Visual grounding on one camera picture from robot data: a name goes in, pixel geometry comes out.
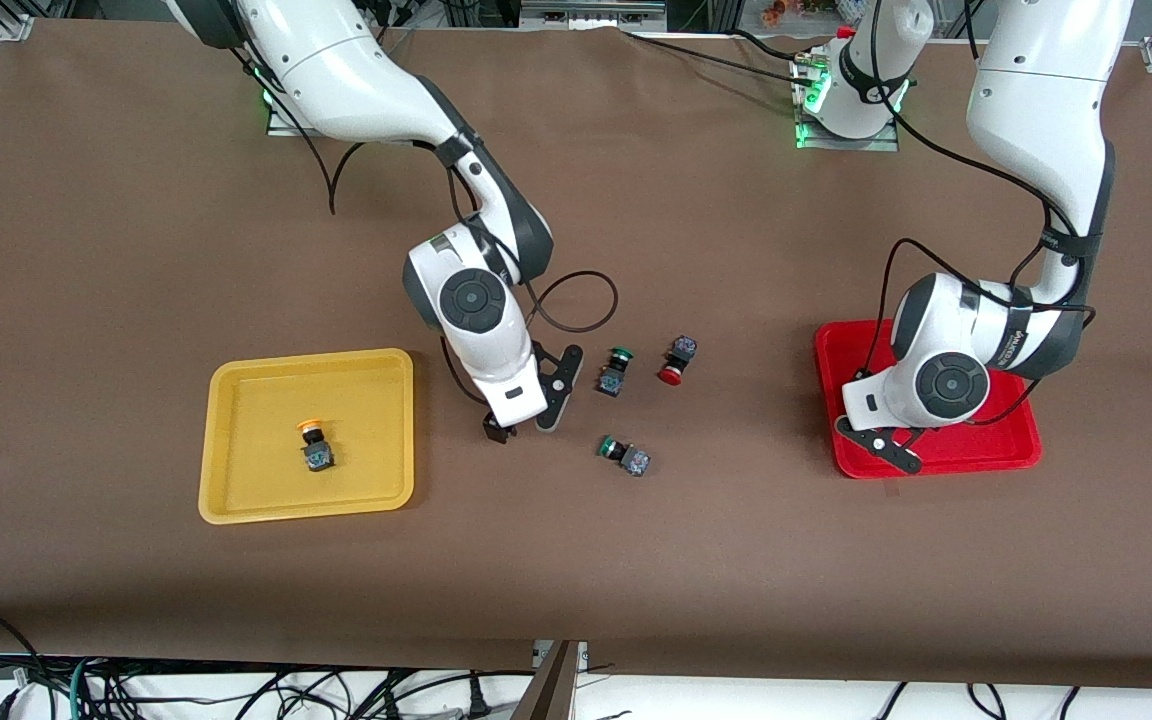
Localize red push button switch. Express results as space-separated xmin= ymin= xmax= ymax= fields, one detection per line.
xmin=656 ymin=336 xmax=699 ymax=387

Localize yellow push button switch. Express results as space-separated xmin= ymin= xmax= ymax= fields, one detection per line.
xmin=296 ymin=418 xmax=336 ymax=474

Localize red plastic tray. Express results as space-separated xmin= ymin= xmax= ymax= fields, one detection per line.
xmin=814 ymin=318 xmax=1044 ymax=480

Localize brown table cover mat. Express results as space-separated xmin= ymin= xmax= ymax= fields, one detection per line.
xmin=0 ymin=18 xmax=1152 ymax=691

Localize yellow plastic tray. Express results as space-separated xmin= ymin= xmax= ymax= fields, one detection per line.
xmin=198 ymin=348 xmax=416 ymax=525

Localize green push button switch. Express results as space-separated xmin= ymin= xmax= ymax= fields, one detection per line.
xmin=595 ymin=346 xmax=636 ymax=398
xmin=596 ymin=435 xmax=652 ymax=478

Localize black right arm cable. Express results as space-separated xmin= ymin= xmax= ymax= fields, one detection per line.
xmin=226 ymin=40 xmax=620 ymax=401

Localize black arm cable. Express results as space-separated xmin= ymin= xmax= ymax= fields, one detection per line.
xmin=226 ymin=40 xmax=620 ymax=401
xmin=836 ymin=0 xmax=1099 ymax=426

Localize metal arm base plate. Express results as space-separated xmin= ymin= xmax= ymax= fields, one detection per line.
xmin=794 ymin=50 xmax=900 ymax=153
xmin=266 ymin=100 xmax=337 ymax=137

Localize brown table support post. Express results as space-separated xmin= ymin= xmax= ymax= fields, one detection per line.
xmin=509 ymin=640 xmax=589 ymax=720

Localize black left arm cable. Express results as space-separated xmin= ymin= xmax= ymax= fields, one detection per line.
xmin=836 ymin=0 xmax=1099 ymax=426

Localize black table cable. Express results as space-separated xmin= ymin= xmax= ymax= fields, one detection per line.
xmin=729 ymin=28 xmax=812 ymax=66
xmin=621 ymin=28 xmax=817 ymax=89

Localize grey metal rail device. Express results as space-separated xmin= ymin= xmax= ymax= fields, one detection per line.
xmin=519 ymin=0 xmax=669 ymax=31

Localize green floor cable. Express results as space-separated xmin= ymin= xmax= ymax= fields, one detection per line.
xmin=69 ymin=655 xmax=102 ymax=720

